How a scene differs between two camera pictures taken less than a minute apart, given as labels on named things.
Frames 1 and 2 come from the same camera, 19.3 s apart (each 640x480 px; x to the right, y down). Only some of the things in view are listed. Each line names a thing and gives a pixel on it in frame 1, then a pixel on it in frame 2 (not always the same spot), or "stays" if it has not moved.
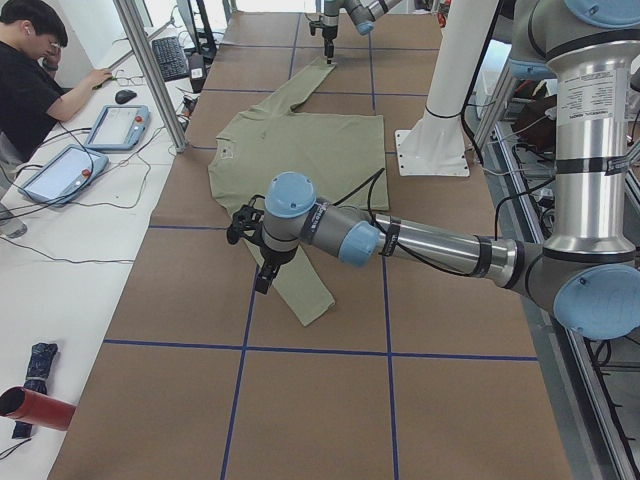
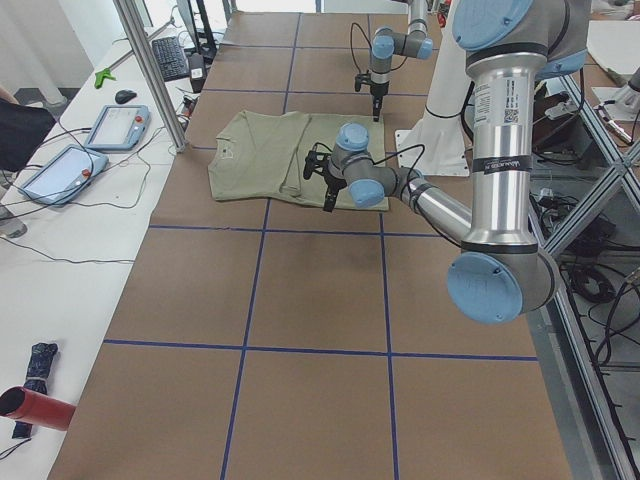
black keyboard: (171, 58) stays
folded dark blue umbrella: (39, 358) stays
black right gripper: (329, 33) to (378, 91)
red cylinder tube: (26, 405) stays
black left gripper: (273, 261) to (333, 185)
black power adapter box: (196, 65) stays
